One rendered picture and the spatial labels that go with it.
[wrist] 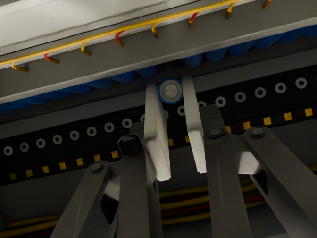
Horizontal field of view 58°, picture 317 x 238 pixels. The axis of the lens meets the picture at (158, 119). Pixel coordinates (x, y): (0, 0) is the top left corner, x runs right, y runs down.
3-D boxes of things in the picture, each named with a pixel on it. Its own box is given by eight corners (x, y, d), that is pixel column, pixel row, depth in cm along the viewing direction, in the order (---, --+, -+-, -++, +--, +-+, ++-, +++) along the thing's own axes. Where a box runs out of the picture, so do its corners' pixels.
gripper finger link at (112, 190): (155, 196, 14) (98, 208, 14) (154, 138, 18) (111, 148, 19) (147, 173, 13) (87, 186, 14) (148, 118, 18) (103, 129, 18)
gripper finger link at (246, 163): (208, 160, 13) (276, 147, 12) (197, 106, 17) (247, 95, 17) (213, 184, 14) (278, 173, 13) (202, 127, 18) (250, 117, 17)
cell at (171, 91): (187, 82, 26) (187, 81, 19) (181, 102, 26) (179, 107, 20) (168, 77, 26) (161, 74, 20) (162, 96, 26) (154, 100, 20)
